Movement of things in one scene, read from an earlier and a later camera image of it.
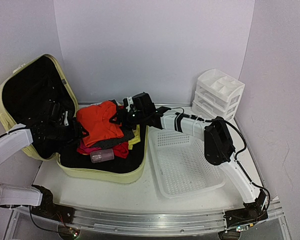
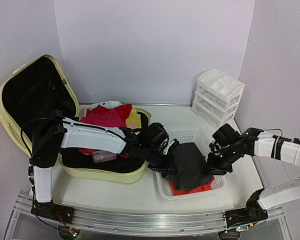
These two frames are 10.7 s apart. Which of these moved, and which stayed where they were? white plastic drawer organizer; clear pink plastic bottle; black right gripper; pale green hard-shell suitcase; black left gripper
Moved: black right gripper; black left gripper
Stayed: clear pink plastic bottle; pale green hard-shell suitcase; white plastic drawer organizer
